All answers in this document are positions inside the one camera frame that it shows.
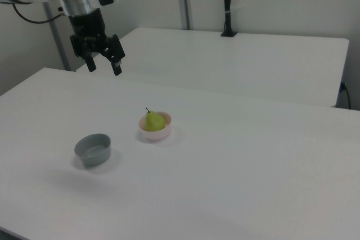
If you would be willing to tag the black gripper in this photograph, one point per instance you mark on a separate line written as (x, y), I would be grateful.
(88, 29)

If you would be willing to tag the green pear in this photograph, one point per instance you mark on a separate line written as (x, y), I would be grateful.
(154, 122)

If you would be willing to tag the pink plastic bowl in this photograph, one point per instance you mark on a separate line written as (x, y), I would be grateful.
(158, 136)

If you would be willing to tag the grey plastic bowl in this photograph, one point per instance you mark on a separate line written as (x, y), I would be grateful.
(95, 158)

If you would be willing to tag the white table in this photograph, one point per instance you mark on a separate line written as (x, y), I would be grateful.
(225, 63)

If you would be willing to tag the aluminium frame post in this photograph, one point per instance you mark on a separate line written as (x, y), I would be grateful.
(58, 40)

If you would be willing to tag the black camera stand pole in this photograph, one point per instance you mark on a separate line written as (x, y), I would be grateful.
(227, 20)

